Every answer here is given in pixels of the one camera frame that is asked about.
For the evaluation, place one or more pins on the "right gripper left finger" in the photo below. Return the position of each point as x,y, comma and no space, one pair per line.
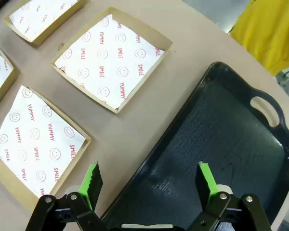
85,183

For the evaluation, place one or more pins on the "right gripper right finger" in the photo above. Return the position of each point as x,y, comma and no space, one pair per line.
208,178

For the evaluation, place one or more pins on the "yellow sprinkle donut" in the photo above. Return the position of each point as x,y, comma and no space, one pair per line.
9,175

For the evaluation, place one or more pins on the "brown cardboard box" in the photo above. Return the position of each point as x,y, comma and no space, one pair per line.
62,21
10,81
147,29

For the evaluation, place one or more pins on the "person in yellow hoodie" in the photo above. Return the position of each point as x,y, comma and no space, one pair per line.
267,31

